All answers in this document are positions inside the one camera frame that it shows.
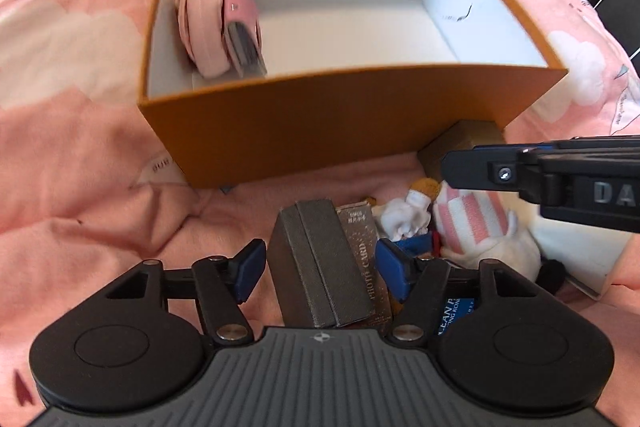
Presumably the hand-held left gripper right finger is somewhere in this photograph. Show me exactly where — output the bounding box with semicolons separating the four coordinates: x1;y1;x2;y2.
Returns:
375;239;538;350

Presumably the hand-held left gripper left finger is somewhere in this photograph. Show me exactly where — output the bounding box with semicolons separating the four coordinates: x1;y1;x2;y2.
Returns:
105;239;267;348

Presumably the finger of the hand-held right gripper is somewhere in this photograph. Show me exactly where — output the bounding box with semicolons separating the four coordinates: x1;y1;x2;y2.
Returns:
472;136;640;156
441;148;551;202

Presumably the gold box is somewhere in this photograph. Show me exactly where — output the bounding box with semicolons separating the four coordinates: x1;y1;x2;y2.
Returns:
417;121;508;182

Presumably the brown card box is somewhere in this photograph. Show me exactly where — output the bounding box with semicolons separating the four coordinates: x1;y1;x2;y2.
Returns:
335;202;393;325

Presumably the white plush with striped hat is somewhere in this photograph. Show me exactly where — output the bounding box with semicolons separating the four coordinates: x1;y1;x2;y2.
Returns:
432;184;566;295

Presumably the grey textured box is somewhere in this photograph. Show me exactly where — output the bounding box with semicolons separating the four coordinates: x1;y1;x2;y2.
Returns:
267;199;373;329

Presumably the white box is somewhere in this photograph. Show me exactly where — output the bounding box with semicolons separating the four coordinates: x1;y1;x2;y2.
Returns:
532;212;631;298

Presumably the blue card box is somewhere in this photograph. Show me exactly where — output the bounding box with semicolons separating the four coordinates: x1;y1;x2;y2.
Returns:
437;294;478;348

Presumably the orange cardboard box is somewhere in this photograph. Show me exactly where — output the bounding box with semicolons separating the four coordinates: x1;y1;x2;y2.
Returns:
137;0;569;188

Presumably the clown plush toy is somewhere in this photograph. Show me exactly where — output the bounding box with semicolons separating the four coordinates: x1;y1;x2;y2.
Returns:
362;177;443;268

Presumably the pink cloud print blanket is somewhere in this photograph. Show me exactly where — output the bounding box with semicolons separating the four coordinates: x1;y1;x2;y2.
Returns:
0;0;640;427

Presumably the pink cloth pouch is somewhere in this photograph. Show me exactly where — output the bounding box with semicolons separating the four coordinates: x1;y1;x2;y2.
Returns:
174;0;233;78

